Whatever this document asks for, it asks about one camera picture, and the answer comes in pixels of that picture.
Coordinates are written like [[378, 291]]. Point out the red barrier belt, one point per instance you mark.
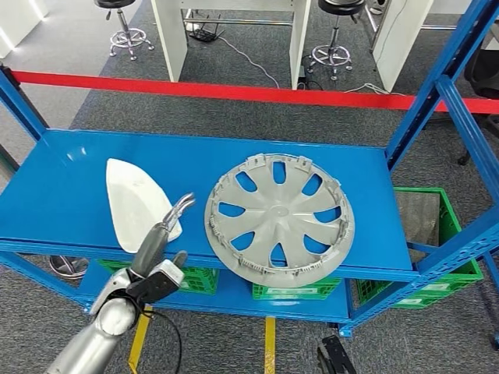
[[234, 92]]

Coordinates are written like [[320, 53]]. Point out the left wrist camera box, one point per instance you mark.
[[155, 284]]

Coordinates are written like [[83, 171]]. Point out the white desk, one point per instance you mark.
[[396, 41], [170, 36]]

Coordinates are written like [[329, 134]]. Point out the green plastic crate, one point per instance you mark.
[[448, 214], [292, 293], [202, 281]]

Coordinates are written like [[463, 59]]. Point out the black device under desk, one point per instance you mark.
[[204, 35]]

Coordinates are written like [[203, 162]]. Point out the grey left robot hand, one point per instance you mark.
[[150, 248]]

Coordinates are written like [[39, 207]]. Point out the blue metal shelf rack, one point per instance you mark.
[[195, 170]]

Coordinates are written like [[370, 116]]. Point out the white plastic car part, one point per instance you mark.
[[128, 206]]

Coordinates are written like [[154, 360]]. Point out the black stool chrome base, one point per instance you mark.
[[127, 37], [341, 6]]

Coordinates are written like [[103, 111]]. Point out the grey wheel hubcap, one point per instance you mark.
[[278, 211]]

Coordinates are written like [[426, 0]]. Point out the black office chair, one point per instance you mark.
[[483, 69]]

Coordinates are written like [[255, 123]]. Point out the chrome dome stanchion base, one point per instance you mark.
[[68, 267]]

